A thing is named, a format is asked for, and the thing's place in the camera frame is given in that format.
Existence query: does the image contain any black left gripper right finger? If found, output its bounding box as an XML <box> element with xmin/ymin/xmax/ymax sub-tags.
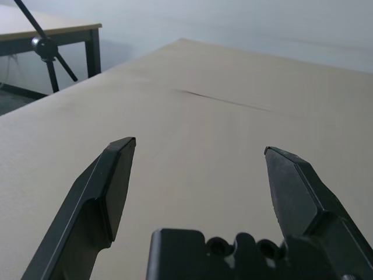
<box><xmin>263</xmin><ymin>145</ymin><xmax>373</xmax><ymax>280</ymax></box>

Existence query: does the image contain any wood side table black frame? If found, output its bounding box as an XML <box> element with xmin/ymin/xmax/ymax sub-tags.
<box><xmin>0</xmin><ymin>5</ymin><xmax>103</xmax><ymax>99</ymax></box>

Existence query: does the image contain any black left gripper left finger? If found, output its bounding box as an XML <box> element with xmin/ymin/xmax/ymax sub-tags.
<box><xmin>22</xmin><ymin>136</ymin><xmax>137</xmax><ymax>280</ymax></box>

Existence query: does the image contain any black tripod stand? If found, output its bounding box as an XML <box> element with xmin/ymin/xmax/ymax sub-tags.
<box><xmin>13</xmin><ymin>0</ymin><xmax>79</xmax><ymax>95</ymax></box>

